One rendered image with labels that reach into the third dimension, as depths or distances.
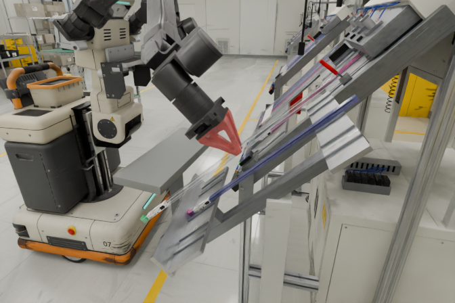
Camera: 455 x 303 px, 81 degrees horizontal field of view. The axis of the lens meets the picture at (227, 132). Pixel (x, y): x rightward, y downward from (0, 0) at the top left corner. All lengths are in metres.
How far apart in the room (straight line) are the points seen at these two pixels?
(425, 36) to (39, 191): 1.65
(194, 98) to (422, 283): 1.03
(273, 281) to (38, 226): 1.26
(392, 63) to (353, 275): 0.76
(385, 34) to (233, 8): 9.09
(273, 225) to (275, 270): 0.15
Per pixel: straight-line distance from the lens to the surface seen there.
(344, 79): 0.83
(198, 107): 0.46
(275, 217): 0.69
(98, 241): 1.56
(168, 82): 0.46
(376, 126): 2.46
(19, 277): 1.88
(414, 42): 0.83
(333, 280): 1.21
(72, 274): 1.76
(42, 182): 1.59
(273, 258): 0.78
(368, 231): 1.05
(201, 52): 0.45
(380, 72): 0.82
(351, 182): 1.11
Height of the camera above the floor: 1.21
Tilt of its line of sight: 23 degrees down
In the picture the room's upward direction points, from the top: straight up
